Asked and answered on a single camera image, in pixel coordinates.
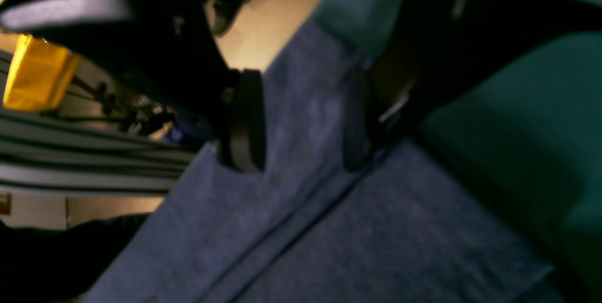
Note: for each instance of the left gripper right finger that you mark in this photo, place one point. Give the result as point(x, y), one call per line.
point(439, 50)

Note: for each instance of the blue-grey T-shirt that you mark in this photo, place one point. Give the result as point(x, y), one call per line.
point(401, 230)

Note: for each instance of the yellow box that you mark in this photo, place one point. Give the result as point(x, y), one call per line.
point(39, 75)

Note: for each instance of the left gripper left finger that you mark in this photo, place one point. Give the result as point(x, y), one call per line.
point(164, 50)

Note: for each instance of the teal table cloth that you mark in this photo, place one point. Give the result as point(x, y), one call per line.
point(525, 143)

